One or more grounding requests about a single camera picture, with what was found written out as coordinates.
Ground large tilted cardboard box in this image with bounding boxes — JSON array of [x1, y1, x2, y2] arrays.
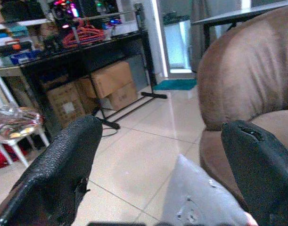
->
[[90, 61, 134, 99]]

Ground dark grey table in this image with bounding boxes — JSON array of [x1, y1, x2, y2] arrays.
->
[[190, 1, 288, 51]]

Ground red plastic clothes hangers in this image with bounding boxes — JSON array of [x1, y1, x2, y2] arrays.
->
[[62, 18, 106, 49]]

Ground black metal shelf rack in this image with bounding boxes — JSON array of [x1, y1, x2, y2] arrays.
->
[[18, 3, 168, 135]]

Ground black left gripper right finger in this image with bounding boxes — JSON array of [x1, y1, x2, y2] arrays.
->
[[221, 120, 288, 226]]

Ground cardboard box with white label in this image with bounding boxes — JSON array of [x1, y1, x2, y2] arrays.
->
[[46, 82, 86, 129]]

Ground brown fabric sofa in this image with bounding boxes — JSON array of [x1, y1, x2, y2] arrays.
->
[[197, 5, 288, 210]]

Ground small cardboard box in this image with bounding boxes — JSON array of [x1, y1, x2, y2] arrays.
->
[[105, 81, 139, 111]]

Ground glowing rgb computer case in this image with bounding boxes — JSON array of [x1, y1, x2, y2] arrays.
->
[[50, 0, 82, 29]]

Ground white plastic stool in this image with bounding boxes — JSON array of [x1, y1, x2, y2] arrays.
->
[[0, 126, 50, 168]]

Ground white patterned pillow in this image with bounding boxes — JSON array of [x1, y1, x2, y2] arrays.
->
[[160, 154, 259, 226]]

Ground crumpled clear plastic bag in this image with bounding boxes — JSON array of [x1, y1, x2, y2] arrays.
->
[[0, 103, 42, 139]]

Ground grey curtain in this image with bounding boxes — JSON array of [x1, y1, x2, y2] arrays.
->
[[189, 0, 220, 73]]

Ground teal floor mat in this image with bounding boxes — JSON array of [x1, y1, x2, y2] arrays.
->
[[152, 79, 197, 91]]

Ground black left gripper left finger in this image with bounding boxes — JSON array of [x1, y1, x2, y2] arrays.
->
[[0, 115, 104, 226]]

